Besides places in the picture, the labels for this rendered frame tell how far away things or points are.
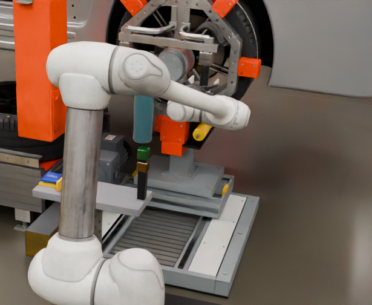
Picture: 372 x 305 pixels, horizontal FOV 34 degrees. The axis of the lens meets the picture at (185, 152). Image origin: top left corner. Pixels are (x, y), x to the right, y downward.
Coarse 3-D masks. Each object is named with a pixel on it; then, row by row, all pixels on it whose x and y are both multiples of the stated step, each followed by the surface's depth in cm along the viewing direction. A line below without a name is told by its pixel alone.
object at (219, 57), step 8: (192, 16) 287; (200, 16) 286; (192, 24) 288; (200, 24) 287; (192, 32) 289; (200, 32) 288; (208, 32) 288; (216, 40) 288; (224, 48) 288; (216, 56) 291; (224, 56) 292; (192, 72) 297
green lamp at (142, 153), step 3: (141, 147) 223; (144, 147) 224; (147, 147) 224; (138, 150) 221; (141, 150) 221; (144, 150) 221; (147, 150) 221; (138, 153) 222; (141, 153) 222; (144, 153) 221; (147, 153) 221; (138, 156) 222; (141, 156) 222; (144, 156) 222; (147, 156) 222; (141, 159) 222; (144, 159) 222; (147, 159) 222
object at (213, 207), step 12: (132, 180) 308; (228, 180) 316; (156, 192) 305; (168, 192) 303; (180, 192) 302; (216, 192) 309; (228, 192) 313; (156, 204) 301; (168, 204) 299; (180, 204) 297; (192, 204) 296; (204, 204) 294; (216, 204) 293; (204, 216) 296; (216, 216) 295
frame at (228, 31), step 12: (156, 0) 262; (168, 0) 261; (180, 0) 259; (192, 0) 258; (204, 0) 257; (144, 12) 266; (132, 24) 269; (228, 24) 262; (228, 36) 260; (240, 48) 261; (228, 72) 265; (228, 84) 267; (228, 96) 269; (156, 108) 280
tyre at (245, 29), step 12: (216, 0) 264; (240, 0) 277; (240, 12) 264; (252, 12) 282; (120, 24) 279; (240, 24) 265; (252, 24) 273; (240, 36) 267; (252, 36) 269; (252, 48) 268; (240, 84) 274; (240, 96) 277
